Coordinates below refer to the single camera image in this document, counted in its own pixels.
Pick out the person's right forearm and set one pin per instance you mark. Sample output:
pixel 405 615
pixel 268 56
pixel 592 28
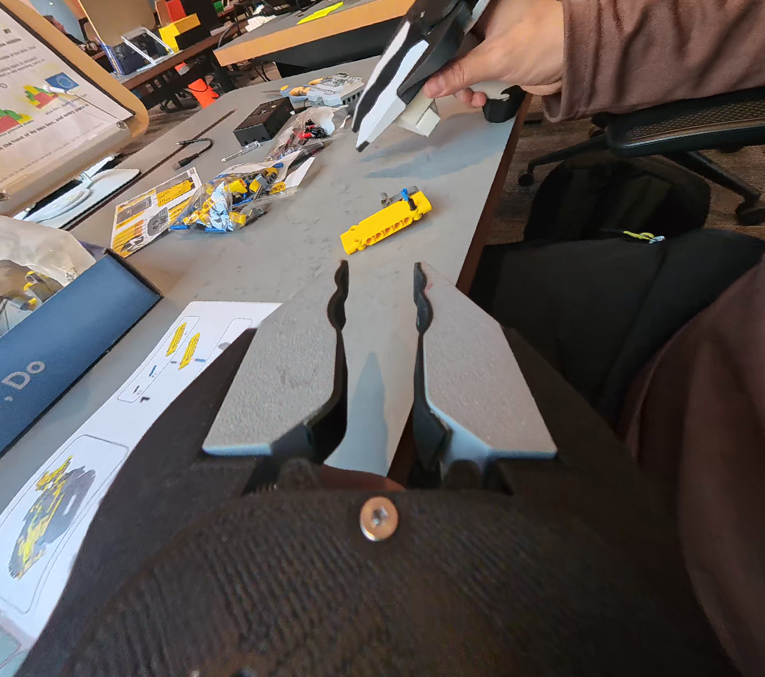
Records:
pixel 657 32

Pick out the white instruction booklet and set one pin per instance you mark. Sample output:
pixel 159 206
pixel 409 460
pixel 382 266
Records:
pixel 119 450

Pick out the grey battery hub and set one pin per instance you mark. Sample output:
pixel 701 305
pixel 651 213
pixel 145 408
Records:
pixel 337 85

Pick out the yellow box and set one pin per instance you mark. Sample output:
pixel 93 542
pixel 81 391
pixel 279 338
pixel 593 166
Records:
pixel 179 29

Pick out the black box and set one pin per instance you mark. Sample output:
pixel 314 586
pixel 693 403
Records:
pixel 263 118

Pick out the person's legs black pants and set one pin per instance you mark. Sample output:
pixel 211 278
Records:
pixel 597 300

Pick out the large clear parts bag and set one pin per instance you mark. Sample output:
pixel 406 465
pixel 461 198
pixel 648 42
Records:
pixel 36 247

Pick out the clear bag yellow blue parts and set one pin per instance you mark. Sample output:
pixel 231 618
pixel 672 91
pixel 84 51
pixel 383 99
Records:
pixel 227 199

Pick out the white stand base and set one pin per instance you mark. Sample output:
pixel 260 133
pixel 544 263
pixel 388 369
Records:
pixel 89 190

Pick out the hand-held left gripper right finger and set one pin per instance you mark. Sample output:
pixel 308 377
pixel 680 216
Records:
pixel 484 390

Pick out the yellow building panel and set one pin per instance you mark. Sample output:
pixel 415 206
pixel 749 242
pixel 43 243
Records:
pixel 382 226

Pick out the person's right hand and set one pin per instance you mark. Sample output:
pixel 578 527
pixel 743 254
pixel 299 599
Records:
pixel 520 44

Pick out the clear acrylic stand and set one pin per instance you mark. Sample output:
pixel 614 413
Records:
pixel 137 47

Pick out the orange object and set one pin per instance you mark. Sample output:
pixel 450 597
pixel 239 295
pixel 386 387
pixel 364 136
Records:
pixel 203 91

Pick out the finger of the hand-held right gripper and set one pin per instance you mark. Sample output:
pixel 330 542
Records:
pixel 385 112
pixel 397 42

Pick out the grey desk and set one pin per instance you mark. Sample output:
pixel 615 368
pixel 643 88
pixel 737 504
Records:
pixel 311 199

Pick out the beige rounded board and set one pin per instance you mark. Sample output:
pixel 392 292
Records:
pixel 113 2

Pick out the small blue pin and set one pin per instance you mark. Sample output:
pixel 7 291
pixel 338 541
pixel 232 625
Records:
pixel 408 191

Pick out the black office chair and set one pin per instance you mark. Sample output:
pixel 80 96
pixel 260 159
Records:
pixel 687 121

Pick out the dark grey short beam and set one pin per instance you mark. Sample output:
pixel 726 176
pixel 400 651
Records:
pixel 389 199

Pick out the yellow black sticker sheet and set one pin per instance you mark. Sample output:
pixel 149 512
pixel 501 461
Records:
pixel 143 217

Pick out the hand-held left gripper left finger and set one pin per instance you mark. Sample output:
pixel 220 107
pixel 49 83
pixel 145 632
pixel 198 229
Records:
pixel 269 390

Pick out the yellow sticky note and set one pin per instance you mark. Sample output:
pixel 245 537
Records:
pixel 320 13

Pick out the clear bag black red parts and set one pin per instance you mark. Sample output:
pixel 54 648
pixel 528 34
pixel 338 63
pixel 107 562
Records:
pixel 311 130

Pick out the blue yellow plastic part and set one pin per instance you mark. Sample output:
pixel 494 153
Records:
pixel 299 91

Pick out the wooden edged table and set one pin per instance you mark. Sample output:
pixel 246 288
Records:
pixel 287 41

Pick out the blue kit box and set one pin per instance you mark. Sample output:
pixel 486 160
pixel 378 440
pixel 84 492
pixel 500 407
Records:
pixel 60 342

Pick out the wooden instruction sign board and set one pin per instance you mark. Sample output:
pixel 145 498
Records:
pixel 48 91

